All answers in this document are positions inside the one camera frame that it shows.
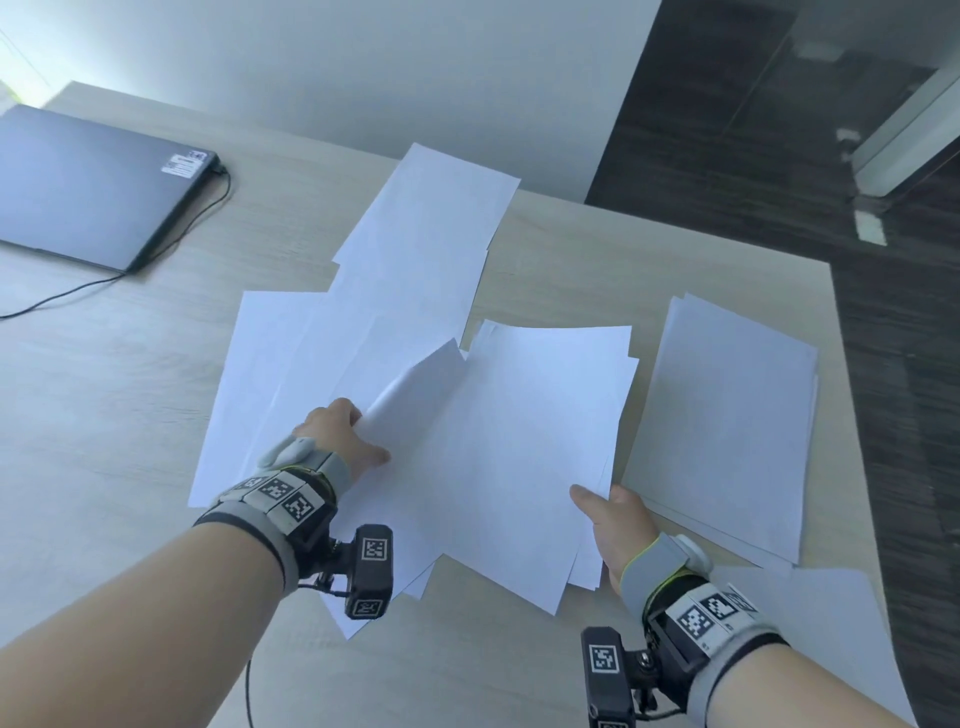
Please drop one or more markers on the person's right hand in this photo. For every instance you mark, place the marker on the person's right hand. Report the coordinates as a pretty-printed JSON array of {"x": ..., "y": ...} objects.
[{"x": 622, "y": 532}]

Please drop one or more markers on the person's left hand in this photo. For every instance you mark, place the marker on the person's left hand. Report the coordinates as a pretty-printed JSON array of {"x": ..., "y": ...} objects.
[{"x": 337, "y": 439}]

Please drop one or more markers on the stack of white sheets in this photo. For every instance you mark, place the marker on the stack of white sheets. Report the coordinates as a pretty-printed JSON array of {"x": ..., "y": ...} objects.
[{"x": 720, "y": 420}]

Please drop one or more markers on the person's left forearm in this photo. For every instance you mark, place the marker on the person's left forearm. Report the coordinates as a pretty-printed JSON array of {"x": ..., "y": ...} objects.
[{"x": 135, "y": 637}]

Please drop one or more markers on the light wooden table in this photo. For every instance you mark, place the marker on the light wooden table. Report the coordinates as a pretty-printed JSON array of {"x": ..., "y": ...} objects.
[{"x": 112, "y": 420}]

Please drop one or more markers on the grey closed laptop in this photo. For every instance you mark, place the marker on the grey closed laptop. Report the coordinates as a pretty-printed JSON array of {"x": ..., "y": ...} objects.
[{"x": 82, "y": 187}]

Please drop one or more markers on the white pillar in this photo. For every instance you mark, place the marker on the white pillar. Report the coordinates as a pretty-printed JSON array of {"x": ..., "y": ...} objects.
[{"x": 900, "y": 142}]

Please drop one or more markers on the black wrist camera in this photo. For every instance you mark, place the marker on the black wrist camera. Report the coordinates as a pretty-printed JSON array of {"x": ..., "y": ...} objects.
[
  {"x": 369, "y": 570},
  {"x": 604, "y": 675}
]

